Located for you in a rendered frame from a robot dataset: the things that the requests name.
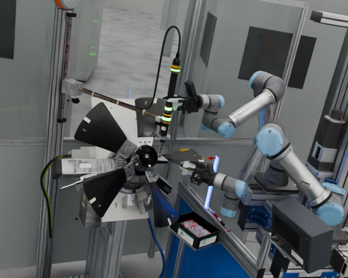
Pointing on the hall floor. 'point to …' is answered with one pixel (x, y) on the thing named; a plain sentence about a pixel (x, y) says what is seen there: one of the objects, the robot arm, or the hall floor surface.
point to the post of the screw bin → (179, 260)
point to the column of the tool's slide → (53, 142)
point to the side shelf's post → (89, 251)
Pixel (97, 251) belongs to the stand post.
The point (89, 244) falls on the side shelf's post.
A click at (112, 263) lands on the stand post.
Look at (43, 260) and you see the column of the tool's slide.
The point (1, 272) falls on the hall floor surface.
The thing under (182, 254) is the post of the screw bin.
